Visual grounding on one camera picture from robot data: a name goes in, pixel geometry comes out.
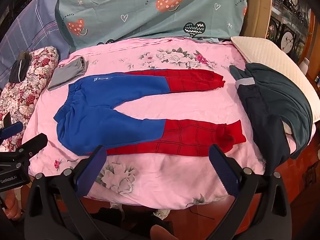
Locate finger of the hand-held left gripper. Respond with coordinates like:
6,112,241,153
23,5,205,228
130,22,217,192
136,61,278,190
14,133,48,159
0,112,24,140

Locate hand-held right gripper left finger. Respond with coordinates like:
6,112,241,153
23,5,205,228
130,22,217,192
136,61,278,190
24,145,108,240

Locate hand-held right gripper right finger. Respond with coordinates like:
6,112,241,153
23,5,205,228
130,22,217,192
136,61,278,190
209,144,293,240

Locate blue and red pants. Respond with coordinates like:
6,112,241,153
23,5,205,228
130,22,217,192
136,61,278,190
53,69,244,156

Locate person's left hand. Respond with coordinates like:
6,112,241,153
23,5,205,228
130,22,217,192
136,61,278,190
4,189,23,221

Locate red floral quilt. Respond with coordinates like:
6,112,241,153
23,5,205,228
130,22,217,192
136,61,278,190
0,45,59,153

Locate pink floral blanket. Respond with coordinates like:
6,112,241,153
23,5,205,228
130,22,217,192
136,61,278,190
22,37,300,209

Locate navy garment with grey patch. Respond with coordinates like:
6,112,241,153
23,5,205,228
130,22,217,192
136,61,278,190
229,65,293,176

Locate dark grey-trimmed garment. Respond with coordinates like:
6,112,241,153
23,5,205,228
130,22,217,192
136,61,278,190
9,50,31,83

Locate grey folded garment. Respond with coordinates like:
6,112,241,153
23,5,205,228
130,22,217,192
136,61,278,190
47,57,88,92

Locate dark teal garment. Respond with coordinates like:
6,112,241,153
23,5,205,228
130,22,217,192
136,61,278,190
244,62,313,159

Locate white quilted pillow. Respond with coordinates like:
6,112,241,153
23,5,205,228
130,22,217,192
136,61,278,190
230,36,320,123

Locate wooden headboard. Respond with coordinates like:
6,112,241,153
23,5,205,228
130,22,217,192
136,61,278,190
239,0,275,40

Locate display cabinet with plates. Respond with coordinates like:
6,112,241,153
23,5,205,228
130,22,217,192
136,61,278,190
265,0,320,83

